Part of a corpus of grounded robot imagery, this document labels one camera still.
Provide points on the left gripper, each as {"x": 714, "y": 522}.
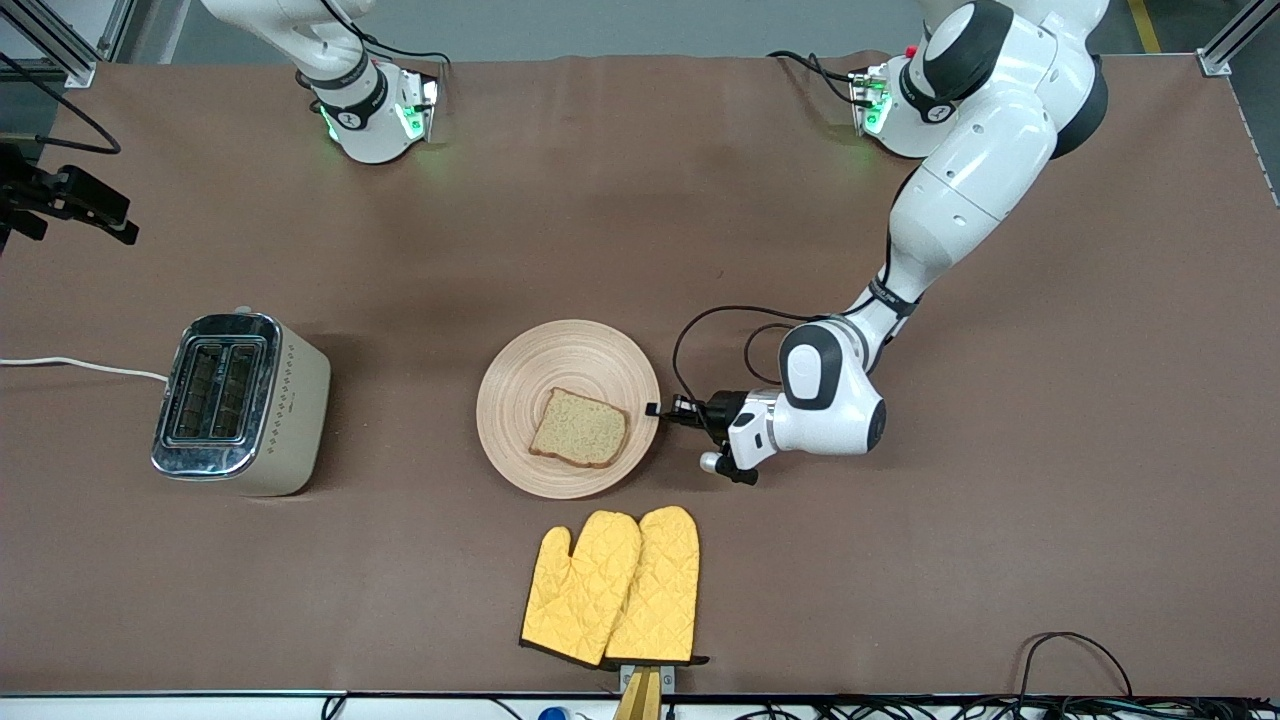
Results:
{"x": 719, "y": 411}

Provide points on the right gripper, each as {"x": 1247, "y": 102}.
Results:
{"x": 62, "y": 192}

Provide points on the brown bread slice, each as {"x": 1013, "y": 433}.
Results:
{"x": 580, "y": 430}

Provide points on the round wooden plate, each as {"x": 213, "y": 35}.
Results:
{"x": 540, "y": 365}

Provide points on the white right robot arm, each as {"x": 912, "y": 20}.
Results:
{"x": 350, "y": 110}

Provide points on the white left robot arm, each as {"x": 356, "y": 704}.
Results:
{"x": 970, "y": 180}

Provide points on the beige chrome two-slot toaster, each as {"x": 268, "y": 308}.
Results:
{"x": 240, "y": 405}

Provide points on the yellow quilted oven mitt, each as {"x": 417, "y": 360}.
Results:
{"x": 660, "y": 580}
{"x": 575, "y": 600}

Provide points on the brown table mat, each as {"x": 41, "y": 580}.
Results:
{"x": 640, "y": 250}

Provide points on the aluminium frame post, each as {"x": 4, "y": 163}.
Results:
{"x": 60, "y": 45}
{"x": 1235, "y": 40}

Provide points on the grey metal bracket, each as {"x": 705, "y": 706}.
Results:
{"x": 668, "y": 678}

